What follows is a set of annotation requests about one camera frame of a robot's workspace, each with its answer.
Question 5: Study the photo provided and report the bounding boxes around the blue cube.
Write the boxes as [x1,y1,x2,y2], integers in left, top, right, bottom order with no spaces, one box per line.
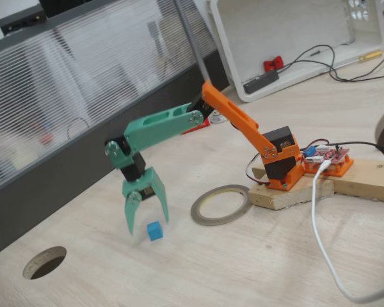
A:
[147,220,164,242]

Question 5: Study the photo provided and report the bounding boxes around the red flat object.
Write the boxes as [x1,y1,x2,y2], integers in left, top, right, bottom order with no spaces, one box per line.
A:
[181,120,211,135]

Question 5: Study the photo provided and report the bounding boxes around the small silver cylinder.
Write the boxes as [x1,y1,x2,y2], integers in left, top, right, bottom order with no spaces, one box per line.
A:
[210,110,227,125]

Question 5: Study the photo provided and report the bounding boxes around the frosted grey desk partition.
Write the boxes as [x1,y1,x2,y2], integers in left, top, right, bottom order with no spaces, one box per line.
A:
[0,0,231,262]

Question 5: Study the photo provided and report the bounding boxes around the wooden base block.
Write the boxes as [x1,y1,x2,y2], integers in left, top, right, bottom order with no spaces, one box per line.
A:
[248,172,336,211]

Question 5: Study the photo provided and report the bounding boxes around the black power strip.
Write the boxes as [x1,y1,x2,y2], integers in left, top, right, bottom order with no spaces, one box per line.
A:
[242,69,281,95]

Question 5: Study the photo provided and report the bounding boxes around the red clamp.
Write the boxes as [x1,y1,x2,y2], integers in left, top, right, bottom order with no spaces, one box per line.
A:
[263,56,284,73]

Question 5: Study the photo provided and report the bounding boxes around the red circuit board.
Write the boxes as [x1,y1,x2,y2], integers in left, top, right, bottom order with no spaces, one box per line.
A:
[302,145,351,164]

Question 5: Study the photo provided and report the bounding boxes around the orange board holder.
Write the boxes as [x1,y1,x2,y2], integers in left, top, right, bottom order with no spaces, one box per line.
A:
[303,156,355,177]

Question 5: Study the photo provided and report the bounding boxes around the white plastic crate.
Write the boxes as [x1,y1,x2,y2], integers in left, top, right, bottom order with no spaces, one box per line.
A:
[206,0,384,103]

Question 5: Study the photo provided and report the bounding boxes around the black box device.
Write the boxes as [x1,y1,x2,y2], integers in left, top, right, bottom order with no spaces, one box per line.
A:
[0,3,48,35]

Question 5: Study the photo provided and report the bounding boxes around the yellow screwdriver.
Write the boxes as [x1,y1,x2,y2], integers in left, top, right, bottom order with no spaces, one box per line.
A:
[357,50,384,61]

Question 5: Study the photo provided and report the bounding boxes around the grey tape ring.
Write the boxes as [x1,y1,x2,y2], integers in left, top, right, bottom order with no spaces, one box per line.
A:
[190,184,253,226]

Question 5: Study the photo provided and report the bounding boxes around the red white black servo wire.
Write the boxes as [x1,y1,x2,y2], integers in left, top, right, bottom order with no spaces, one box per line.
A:
[245,152,271,187]

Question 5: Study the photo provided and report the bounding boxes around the white cable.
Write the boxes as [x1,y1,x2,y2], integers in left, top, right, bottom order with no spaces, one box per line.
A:
[310,161,384,304]

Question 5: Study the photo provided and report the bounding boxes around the black power cable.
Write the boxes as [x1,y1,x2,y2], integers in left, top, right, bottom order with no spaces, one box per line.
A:
[332,141,384,161]

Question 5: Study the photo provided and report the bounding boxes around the thin black cable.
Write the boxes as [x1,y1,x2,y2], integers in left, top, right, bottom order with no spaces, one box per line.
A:
[308,44,384,83]
[276,59,384,83]

